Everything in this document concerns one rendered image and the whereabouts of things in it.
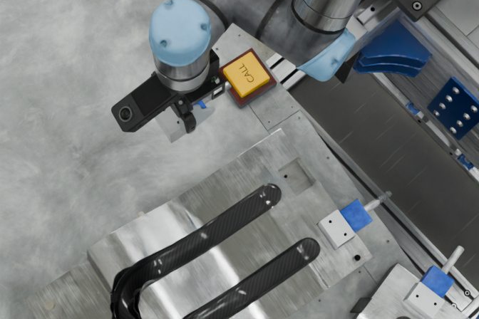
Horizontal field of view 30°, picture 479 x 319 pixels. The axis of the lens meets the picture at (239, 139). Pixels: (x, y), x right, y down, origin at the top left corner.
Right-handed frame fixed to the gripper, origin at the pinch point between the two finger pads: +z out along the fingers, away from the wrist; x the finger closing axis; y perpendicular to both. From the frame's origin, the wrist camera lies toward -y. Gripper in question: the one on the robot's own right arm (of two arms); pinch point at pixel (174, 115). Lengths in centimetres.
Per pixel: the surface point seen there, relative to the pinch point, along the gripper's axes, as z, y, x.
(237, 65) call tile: 11.4, 15.7, 4.5
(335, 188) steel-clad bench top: 15.1, 18.1, -22.6
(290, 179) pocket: 8.8, 11.1, -17.8
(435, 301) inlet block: 7, 19, -47
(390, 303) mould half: 9.5, 13.0, -43.8
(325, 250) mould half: 6.0, 8.5, -30.9
